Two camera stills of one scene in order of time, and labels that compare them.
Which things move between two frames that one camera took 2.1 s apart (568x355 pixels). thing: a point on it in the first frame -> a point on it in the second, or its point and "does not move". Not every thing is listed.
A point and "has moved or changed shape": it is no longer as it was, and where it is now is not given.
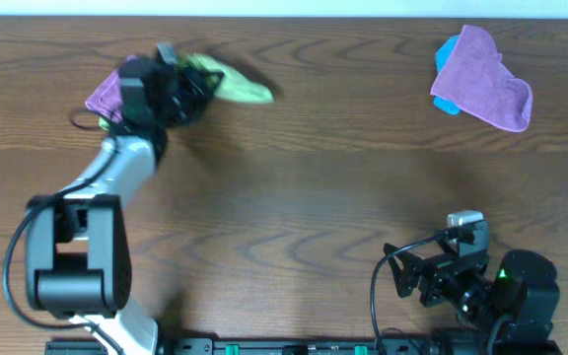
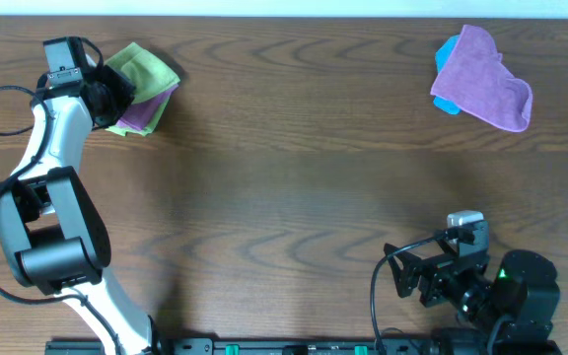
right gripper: [437, 275] does not move
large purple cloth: [473, 80] does not move
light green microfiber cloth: [230, 84] has moved or changed shape
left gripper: [194, 90] -> [117, 88]
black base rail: [151, 346] does not move
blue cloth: [442, 56] does not move
